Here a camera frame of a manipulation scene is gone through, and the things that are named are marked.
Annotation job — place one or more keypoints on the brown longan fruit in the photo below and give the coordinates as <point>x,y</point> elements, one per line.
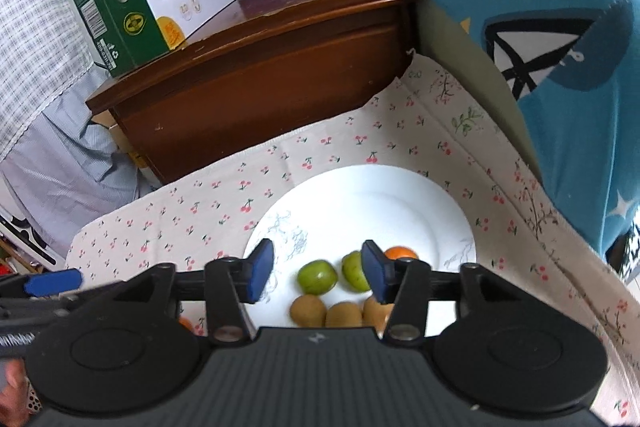
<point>308,311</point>

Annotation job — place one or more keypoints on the white folding board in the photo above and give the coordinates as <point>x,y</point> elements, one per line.
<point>22,236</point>

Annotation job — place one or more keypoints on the brown cardboard box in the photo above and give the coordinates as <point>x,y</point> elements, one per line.
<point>106,120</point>

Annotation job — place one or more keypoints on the person's left hand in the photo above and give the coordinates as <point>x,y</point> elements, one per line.
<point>14,397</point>

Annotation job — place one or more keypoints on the cherry print tablecloth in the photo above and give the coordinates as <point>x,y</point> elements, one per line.
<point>425,122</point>

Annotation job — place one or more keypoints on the blue patterned pillow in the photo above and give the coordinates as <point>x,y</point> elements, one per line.
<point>573,68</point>

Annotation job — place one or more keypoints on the green plum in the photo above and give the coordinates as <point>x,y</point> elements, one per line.
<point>353,273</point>
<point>317,277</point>

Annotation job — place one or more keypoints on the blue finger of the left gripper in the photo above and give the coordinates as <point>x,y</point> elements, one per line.
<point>52,283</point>

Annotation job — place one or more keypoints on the large wrinkled mandarin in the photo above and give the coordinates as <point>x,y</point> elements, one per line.
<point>187,324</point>

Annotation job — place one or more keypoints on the white plate with blue drawing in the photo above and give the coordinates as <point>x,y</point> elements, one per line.
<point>330,215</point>

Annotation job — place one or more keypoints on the orange mandarin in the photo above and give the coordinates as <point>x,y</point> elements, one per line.
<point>400,252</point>

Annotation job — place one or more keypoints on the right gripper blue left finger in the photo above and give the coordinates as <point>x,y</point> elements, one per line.
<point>231,283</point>

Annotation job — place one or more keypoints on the dark wooden cabinet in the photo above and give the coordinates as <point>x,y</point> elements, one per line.
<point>258,69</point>

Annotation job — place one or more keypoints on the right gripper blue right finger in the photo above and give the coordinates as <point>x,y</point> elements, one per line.
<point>405,284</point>

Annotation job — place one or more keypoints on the checked white cloth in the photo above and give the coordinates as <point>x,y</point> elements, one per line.
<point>43,53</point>

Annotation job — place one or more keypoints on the grey blue hanging cloth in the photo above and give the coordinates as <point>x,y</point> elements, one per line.
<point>66,170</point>

